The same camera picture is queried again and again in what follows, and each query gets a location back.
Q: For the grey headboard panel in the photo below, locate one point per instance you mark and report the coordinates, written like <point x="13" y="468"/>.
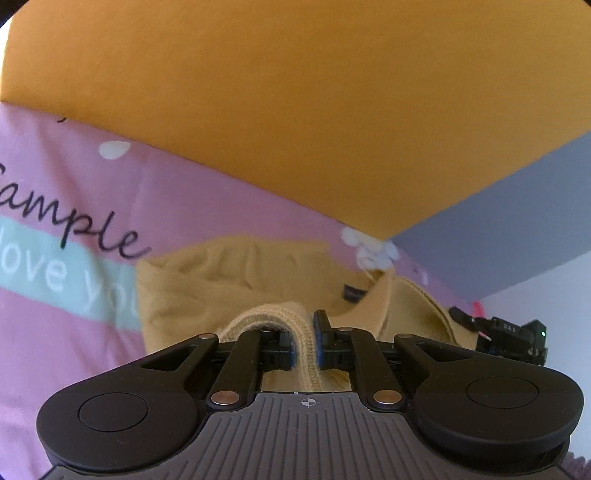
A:
<point x="498" y="221"/>

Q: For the purple printed bed sheet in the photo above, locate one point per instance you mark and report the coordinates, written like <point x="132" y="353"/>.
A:
<point x="55" y="350"/>

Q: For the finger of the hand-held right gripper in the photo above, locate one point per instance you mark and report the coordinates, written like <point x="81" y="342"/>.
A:
<point x="464" y="318"/>

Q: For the pink cloth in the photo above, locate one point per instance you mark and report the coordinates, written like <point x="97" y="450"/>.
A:
<point x="477" y="307"/>

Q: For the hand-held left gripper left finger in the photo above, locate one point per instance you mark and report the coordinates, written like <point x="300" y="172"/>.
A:
<point x="282" y="357"/>

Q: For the orange headboard panel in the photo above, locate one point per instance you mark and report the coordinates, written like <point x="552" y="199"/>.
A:
<point x="286" y="101"/>

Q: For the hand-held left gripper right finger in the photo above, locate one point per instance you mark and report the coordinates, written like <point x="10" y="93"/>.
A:
<point x="319" y="344"/>

